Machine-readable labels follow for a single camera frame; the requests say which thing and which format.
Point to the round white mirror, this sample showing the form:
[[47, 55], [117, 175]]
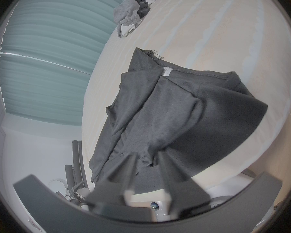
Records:
[[57, 186]]

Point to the pile of clothes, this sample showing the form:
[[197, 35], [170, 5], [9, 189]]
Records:
[[128, 11]]

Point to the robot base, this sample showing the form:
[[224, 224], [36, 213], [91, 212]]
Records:
[[157, 206]]

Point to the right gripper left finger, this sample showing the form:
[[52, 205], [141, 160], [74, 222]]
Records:
[[116, 186]]

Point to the black garment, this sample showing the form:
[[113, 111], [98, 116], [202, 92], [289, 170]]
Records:
[[172, 110]]

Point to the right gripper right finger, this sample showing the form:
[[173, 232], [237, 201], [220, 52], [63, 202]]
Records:
[[181, 190]]

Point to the blue-green curtain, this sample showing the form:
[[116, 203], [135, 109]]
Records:
[[58, 28], [46, 93]]

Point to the bed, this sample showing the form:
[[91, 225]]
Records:
[[220, 33]]

